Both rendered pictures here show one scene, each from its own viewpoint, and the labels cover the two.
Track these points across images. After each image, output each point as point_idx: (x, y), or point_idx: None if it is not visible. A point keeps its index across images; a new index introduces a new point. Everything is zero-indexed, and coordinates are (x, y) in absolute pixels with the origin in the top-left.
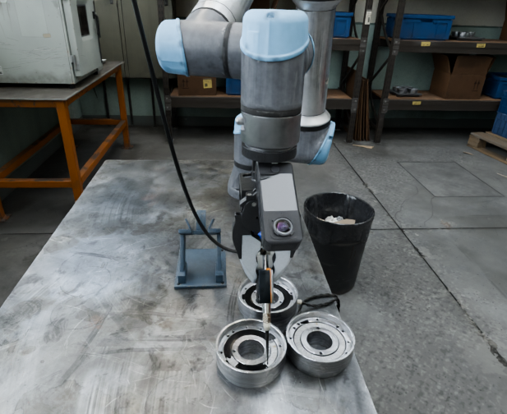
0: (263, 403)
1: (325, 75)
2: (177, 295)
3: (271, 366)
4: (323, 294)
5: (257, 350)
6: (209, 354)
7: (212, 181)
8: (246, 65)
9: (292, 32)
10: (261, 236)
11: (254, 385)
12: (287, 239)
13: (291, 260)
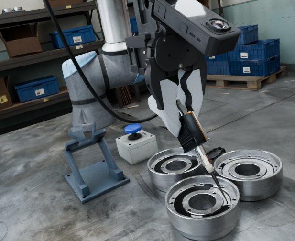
0: (248, 239)
1: (126, 5)
2: (90, 206)
3: (236, 199)
4: (211, 150)
5: (202, 204)
6: (161, 231)
7: (56, 130)
8: None
9: None
10: (199, 45)
11: (230, 227)
12: (229, 32)
13: (165, 145)
